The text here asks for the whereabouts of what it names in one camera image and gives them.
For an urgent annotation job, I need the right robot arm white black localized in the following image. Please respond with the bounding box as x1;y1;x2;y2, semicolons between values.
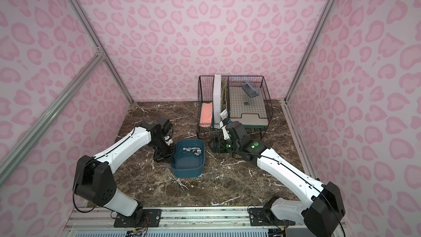
214;121;345;237

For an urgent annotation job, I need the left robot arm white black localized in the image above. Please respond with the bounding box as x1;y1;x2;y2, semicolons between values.
72;117;175;219

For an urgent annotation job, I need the pink folder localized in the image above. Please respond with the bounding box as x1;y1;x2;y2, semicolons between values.
199;102;213;128

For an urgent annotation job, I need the grey stapler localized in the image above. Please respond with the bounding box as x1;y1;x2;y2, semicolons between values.
242;81;259;98

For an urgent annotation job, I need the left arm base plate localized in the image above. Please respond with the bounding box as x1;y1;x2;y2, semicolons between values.
114;208;162;228

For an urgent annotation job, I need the teal plastic storage box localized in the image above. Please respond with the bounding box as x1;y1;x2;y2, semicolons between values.
170;139;205;178

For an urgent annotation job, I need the white document binder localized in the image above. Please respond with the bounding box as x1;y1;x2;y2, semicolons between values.
213;75;228;129

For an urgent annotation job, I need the black wire mesh organizer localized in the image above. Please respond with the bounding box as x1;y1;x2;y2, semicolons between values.
196;75;273;138

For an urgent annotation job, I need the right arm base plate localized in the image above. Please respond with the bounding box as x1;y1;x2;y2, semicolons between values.
247;205;296;227

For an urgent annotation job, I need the aluminium mounting rail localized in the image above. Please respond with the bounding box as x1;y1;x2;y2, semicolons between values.
62;205;346;231

